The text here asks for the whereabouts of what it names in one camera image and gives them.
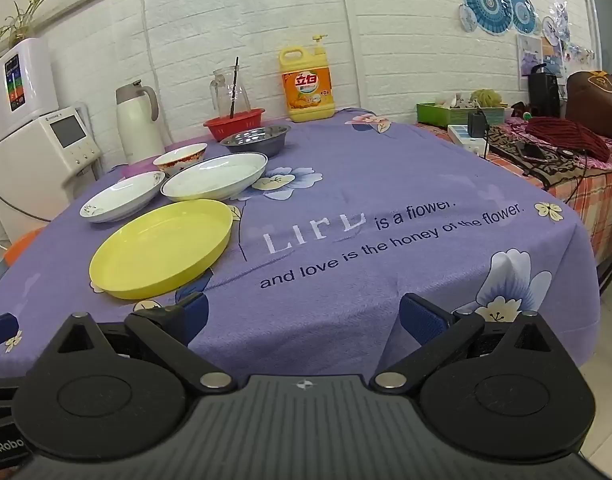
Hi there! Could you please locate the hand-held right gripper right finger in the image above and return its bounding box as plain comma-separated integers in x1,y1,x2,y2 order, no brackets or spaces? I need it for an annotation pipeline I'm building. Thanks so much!
370,292,561,395

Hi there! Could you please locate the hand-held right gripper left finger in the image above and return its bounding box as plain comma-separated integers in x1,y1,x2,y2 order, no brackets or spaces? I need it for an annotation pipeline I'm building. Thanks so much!
51,291,237,395

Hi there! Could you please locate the white bowl with red pattern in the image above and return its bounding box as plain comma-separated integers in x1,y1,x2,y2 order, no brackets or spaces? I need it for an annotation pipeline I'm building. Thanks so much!
152,142,208,177

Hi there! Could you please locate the yellow plastic plate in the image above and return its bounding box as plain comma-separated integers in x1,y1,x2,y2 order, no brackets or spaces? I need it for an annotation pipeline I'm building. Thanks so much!
89,199,234,301

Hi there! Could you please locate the orange chair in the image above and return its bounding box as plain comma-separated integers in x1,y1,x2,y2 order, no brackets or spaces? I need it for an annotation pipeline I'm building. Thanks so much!
3,227,44,267

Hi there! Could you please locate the large white plate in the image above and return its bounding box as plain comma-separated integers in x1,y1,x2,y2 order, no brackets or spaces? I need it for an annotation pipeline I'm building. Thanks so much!
160,152,269,203

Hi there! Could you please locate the small white floral plate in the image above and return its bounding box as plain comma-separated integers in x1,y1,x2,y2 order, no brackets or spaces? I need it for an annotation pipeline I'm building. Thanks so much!
79,171,165,224

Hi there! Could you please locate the purple floral tablecloth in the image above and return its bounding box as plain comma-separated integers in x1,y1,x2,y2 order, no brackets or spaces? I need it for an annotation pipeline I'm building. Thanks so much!
0,107,599,378

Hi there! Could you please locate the purple plastic bowl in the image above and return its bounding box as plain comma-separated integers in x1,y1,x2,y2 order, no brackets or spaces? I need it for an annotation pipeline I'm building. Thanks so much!
120,158,161,180

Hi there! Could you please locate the white dispenser with screen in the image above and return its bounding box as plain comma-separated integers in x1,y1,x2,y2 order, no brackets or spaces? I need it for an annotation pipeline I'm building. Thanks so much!
0,102,103,241

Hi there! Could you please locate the metal bowl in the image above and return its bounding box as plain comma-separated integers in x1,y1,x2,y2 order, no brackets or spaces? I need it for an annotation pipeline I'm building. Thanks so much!
219,124,291,159

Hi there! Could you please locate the white power strip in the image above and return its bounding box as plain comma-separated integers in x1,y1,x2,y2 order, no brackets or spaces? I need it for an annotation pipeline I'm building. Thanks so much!
447,124,491,156

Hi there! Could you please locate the black patterned cloth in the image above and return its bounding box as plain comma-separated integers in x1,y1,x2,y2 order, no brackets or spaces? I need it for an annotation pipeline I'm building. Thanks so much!
488,125,586,191

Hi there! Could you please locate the red plastic basket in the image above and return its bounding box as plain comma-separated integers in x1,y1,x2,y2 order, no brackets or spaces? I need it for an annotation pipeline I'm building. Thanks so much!
203,108,265,142

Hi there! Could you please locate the white thermos jug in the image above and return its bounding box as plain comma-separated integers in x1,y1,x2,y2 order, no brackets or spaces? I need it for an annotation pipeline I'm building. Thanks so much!
115,79,165,165

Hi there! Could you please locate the green plastic tray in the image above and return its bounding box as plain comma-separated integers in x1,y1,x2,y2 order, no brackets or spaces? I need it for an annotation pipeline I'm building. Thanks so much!
417,102,512,129

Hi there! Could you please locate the plaid tablecloth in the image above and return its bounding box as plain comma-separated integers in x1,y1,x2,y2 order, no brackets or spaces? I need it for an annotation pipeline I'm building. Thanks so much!
416,122,612,261

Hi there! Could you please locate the glass pitcher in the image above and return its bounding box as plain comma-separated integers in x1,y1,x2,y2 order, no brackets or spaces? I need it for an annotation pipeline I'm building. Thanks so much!
209,66,251,117

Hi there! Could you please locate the yellow loofah sponge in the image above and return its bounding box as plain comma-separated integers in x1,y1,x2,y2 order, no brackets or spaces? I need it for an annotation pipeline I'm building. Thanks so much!
468,89,501,108

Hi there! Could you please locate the black stirring stick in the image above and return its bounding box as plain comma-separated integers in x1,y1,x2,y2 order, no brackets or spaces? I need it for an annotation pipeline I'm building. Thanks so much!
229,57,239,120

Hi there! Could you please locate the red knit cloth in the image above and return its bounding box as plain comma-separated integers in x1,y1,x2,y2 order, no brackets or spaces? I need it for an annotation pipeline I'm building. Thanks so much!
526,116,611,162

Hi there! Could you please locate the yellow detergent bottle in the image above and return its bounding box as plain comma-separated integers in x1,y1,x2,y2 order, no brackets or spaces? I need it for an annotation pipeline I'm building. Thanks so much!
279,35,335,123

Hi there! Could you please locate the tall white water purifier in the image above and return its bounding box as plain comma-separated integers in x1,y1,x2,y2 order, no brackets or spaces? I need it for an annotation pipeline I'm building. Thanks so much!
0,37,59,143

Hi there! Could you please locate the black speaker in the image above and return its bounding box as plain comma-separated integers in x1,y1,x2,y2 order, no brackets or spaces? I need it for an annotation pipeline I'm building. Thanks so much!
528,63,561,118

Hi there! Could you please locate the brown bag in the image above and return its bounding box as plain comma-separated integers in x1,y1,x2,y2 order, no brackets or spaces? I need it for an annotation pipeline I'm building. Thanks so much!
566,71,612,141

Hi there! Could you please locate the green potted plant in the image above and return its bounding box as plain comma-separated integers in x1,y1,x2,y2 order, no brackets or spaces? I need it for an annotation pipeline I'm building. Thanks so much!
0,0,57,56

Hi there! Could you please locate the small blue paper fan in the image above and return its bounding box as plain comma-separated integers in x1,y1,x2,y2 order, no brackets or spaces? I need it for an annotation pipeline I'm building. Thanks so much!
508,0,537,36

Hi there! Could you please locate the large blue paper fan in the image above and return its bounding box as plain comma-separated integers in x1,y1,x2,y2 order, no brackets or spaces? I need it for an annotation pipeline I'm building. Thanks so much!
460,0,511,36

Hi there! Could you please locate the wall poster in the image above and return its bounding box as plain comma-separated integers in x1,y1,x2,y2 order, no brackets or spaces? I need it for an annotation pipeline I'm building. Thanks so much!
516,34,544,78

